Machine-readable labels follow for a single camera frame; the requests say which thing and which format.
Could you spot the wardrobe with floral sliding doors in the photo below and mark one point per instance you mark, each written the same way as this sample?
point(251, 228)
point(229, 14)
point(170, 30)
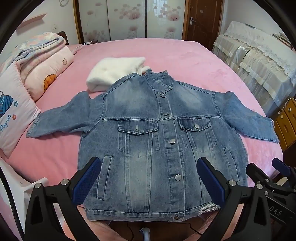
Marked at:
point(127, 20)

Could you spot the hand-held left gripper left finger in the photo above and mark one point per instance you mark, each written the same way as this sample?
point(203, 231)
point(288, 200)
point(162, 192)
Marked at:
point(89, 178)

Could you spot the white plastic chair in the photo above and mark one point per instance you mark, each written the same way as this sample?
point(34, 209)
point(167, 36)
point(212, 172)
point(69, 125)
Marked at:
point(13, 183)

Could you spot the folded floral quilt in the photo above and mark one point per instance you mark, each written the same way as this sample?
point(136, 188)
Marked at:
point(46, 67)

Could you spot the blue denim jacket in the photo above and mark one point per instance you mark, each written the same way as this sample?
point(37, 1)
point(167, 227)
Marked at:
point(143, 143)

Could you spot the cream lace covered furniture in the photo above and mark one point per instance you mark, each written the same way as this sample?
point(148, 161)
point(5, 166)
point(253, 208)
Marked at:
point(254, 58)

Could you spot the pink printed pillow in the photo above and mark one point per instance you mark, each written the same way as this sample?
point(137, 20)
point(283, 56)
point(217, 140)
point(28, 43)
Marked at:
point(13, 111)

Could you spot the yellow wooden drawer cabinet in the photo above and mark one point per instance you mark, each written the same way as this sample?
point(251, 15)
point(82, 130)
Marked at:
point(284, 122)

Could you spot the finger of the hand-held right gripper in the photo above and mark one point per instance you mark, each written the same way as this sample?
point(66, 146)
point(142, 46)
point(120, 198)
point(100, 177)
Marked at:
point(256, 173)
point(282, 168)

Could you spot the dark wooden headboard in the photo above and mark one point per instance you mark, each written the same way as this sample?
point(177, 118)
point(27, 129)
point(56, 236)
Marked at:
point(66, 37)

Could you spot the pink fleece bed blanket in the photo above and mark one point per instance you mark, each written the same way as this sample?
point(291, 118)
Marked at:
point(196, 64)

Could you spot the white folded sweater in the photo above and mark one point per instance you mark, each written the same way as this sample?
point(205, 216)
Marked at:
point(108, 71)

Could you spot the light blue metal pole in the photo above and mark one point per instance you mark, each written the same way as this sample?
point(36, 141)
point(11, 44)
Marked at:
point(145, 235)

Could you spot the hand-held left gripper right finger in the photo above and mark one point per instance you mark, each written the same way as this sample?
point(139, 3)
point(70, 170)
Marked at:
point(209, 180)

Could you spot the pink wall shelf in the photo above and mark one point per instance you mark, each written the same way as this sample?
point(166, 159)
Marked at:
point(34, 19)

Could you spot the brown wooden door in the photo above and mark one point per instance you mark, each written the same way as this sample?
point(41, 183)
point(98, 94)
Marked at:
point(203, 23)

